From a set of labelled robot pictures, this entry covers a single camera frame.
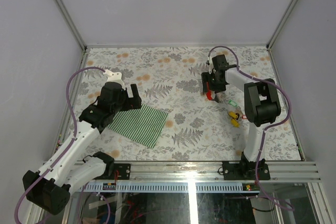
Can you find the green key tag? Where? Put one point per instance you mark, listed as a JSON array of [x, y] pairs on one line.
[[233, 103]]

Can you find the red keyring fob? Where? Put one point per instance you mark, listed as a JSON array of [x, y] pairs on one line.
[[209, 92]]

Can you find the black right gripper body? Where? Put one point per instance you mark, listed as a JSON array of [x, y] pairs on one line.
[[217, 85]]

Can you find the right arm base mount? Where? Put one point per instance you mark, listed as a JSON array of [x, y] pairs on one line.
[[244, 170]]

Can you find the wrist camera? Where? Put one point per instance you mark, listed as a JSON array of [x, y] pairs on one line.
[[217, 62], [113, 76]]

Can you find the aluminium front rail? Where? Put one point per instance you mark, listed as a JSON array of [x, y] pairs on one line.
[[275, 172]]

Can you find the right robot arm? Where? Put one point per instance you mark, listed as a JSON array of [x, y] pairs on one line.
[[261, 101]]

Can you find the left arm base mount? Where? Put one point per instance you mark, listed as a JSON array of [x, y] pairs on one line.
[[119, 170]]

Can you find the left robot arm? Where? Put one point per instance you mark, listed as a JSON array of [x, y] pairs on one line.
[[51, 187]]

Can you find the yellow key tag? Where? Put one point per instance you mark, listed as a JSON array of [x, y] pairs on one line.
[[234, 115], [234, 123]]

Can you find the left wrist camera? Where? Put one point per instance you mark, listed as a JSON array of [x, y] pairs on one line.
[[113, 76]]

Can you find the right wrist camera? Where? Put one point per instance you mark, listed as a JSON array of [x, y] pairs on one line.
[[217, 62]]

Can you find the green striped cloth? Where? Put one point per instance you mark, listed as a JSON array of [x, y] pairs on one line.
[[143, 126]]

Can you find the slotted cable duct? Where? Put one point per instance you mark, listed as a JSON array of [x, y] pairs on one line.
[[165, 187]]

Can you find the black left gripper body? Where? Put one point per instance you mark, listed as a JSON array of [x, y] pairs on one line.
[[127, 103]]

